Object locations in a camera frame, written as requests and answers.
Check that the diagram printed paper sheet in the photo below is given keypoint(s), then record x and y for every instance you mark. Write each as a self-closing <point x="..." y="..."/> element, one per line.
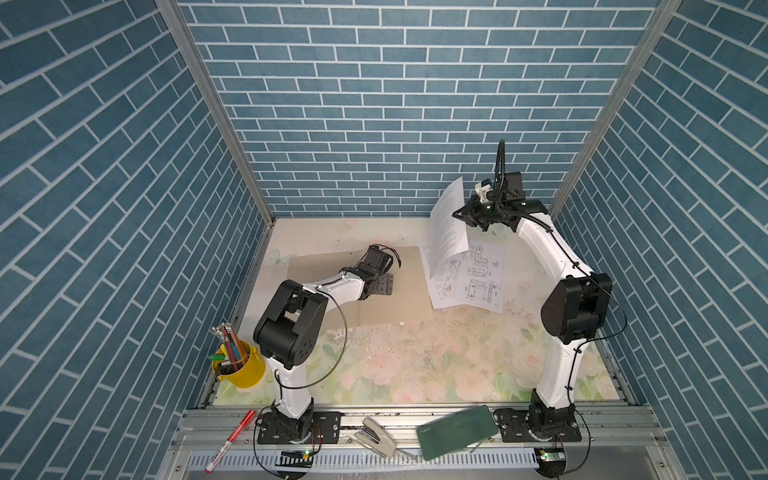
<point x="473" y="277"/>

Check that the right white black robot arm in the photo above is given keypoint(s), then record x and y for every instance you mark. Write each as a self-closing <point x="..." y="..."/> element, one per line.
<point x="572" y="314"/>

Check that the text printed paper sheet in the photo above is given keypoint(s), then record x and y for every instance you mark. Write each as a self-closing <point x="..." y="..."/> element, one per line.
<point x="447" y="235"/>

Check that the left controller board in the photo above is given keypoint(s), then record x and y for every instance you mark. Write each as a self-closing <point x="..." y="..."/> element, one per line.
<point x="293" y="465"/>

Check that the yellow pen holder cup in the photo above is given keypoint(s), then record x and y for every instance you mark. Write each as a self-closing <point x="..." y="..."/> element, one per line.
<point x="250" y="371"/>

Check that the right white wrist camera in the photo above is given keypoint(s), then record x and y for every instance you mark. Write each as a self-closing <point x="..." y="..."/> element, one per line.
<point x="483" y="190"/>

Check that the grey stapler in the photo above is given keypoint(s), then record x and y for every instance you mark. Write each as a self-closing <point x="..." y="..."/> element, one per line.
<point x="374" y="437"/>

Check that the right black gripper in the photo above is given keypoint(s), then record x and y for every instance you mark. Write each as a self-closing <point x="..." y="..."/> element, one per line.
<point x="470" y="209"/>

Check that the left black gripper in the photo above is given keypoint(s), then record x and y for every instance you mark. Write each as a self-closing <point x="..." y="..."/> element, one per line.
<point x="385" y="283"/>

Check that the right controller board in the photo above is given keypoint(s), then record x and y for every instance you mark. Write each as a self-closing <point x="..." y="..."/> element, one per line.
<point x="551" y="462"/>

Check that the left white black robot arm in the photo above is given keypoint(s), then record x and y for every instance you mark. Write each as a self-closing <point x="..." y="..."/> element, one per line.
<point x="289" y="328"/>

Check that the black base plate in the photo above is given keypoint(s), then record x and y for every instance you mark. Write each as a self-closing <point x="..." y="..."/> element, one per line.
<point x="324" y="426"/>
<point x="535" y="425"/>

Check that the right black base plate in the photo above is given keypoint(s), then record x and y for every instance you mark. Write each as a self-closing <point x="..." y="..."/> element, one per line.
<point x="535" y="425"/>

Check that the controller board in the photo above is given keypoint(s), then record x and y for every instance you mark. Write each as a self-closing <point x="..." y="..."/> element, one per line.
<point x="551" y="462"/>
<point x="293" y="465"/>

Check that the red white marker pen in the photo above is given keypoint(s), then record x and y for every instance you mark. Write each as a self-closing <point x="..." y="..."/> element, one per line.
<point x="242" y="425"/>

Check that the green notebook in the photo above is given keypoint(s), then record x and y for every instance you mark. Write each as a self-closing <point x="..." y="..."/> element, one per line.
<point x="455" y="432"/>

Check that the coloured pencils bundle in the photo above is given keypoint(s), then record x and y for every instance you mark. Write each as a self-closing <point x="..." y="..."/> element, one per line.
<point x="235" y="351"/>

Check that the beige cardboard file folder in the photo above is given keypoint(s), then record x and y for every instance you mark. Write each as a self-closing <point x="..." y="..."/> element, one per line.
<point x="402" y="300"/>

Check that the small-text printed paper sheet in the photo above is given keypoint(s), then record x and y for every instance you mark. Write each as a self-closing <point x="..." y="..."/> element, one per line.
<point x="424" y="252"/>

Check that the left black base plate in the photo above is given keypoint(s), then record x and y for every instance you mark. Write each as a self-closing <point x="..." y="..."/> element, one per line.
<point x="324" y="426"/>

